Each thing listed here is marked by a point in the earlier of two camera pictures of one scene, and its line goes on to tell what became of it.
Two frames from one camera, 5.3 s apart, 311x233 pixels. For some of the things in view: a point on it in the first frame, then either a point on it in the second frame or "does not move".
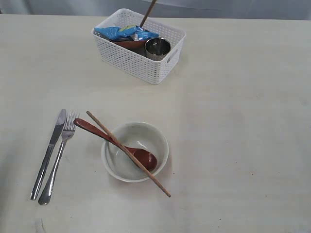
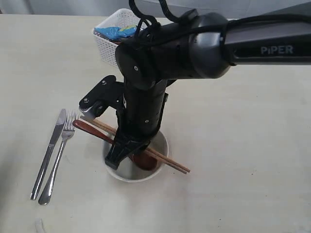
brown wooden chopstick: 129,153 → 149,149
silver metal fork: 68,128 does not move
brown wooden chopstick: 153,3 → 146,152
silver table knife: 60,124 does not move
